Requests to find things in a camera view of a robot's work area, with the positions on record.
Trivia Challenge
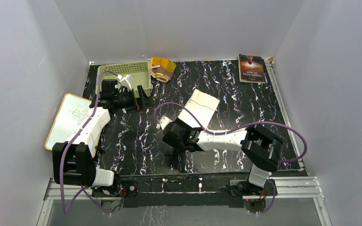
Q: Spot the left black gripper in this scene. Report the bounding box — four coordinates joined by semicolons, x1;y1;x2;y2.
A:
114;86;155;114

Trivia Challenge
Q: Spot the white towel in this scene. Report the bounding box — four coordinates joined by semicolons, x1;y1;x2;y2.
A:
177;89;220;129

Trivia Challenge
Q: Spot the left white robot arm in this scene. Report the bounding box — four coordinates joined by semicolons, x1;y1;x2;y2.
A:
52;79;153;196

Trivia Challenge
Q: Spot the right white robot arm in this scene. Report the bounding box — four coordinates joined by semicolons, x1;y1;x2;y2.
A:
158;121;284;195

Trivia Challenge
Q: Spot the green plastic basket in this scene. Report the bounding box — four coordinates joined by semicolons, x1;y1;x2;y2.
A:
95;61;152;98

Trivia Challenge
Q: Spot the yellow brown folded cloth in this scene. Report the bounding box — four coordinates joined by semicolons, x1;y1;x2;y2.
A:
150;57;176;83

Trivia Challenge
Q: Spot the book with dark cover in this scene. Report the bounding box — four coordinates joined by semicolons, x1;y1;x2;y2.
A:
238;54;265;84

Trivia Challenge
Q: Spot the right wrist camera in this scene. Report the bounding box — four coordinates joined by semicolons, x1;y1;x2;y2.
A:
156;115;172;130

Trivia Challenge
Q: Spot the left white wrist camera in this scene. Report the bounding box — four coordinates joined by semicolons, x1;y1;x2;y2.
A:
116;74;134;90

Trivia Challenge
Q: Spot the whiteboard with yellow frame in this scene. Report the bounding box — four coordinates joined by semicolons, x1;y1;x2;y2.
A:
45;93;110;157

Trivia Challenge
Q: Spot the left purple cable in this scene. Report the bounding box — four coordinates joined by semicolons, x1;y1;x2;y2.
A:
59;70;122;216

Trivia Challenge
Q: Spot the aluminium frame rail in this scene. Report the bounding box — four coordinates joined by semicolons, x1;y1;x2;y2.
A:
44;176;325;201

